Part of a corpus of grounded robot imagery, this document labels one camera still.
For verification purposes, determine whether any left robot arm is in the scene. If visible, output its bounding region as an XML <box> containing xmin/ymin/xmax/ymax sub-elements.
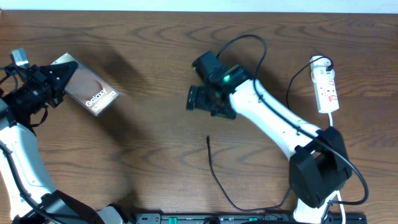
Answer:
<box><xmin>1</xmin><ymin>62</ymin><xmax>130</xmax><ymax>224</ymax></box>

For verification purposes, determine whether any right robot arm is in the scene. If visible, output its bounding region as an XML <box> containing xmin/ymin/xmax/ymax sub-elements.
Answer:
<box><xmin>186</xmin><ymin>51</ymin><xmax>352</xmax><ymax>223</ymax></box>

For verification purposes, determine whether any white USB charger plug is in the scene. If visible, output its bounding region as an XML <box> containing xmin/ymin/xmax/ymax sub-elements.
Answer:
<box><xmin>310</xmin><ymin>55</ymin><xmax>335</xmax><ymax>82</ymax></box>

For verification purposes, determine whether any white power strip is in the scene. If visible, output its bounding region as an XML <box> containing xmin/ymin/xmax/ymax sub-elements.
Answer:
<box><xmin>311</xmin><ymin>67</ymin><xmax>340</xmax><ymax>114</ymax></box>

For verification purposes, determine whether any black charger cable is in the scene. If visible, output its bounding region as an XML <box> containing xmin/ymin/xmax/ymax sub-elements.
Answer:
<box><xmin>206</xmin><ymin>56</ymin><xmax>335</xmax><ymax>213</ymax></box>

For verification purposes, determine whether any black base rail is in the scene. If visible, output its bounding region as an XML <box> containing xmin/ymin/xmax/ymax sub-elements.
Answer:
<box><xmin>133</xmin><ymin>212</ymin><xmax>368</xmax><ymax>224</ymax></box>

